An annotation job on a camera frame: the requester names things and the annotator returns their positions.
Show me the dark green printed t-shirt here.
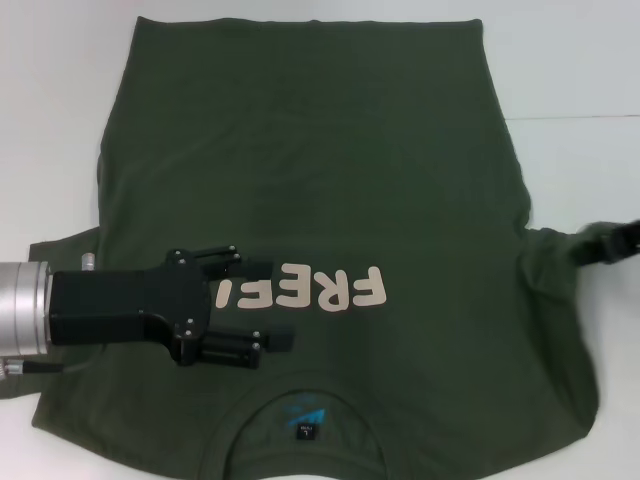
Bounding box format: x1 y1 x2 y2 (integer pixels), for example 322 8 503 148
0 15 616 480

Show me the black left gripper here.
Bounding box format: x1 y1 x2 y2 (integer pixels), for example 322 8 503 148
48 244 296 371

